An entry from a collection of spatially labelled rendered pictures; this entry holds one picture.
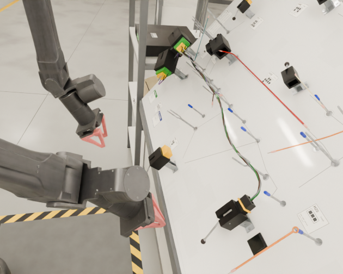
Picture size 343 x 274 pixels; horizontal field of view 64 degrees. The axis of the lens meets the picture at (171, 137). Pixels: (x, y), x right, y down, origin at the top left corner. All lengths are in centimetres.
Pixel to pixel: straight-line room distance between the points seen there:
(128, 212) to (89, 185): 10
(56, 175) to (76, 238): 154
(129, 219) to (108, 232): 140
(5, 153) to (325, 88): 72
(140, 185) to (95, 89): 42
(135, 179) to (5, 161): 18
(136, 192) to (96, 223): 156
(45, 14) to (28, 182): 47
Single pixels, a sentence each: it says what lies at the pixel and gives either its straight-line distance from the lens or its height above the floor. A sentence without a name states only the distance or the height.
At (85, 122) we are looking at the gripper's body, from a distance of 87.
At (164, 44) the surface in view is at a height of 113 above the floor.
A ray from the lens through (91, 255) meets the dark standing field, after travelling 187.
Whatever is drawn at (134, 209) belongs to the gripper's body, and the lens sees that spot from 53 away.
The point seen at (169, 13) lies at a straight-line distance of 375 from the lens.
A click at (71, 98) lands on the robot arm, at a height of 121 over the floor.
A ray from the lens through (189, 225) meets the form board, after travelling 87.
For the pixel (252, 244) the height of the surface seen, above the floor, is 107.
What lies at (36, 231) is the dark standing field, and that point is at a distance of 203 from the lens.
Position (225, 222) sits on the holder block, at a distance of 67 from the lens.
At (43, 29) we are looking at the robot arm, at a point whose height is 140.
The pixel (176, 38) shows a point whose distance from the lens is 122.
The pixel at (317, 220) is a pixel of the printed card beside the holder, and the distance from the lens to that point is 68.
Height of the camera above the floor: 164
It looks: 38 degrees down
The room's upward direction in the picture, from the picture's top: 8 degrees clockwise
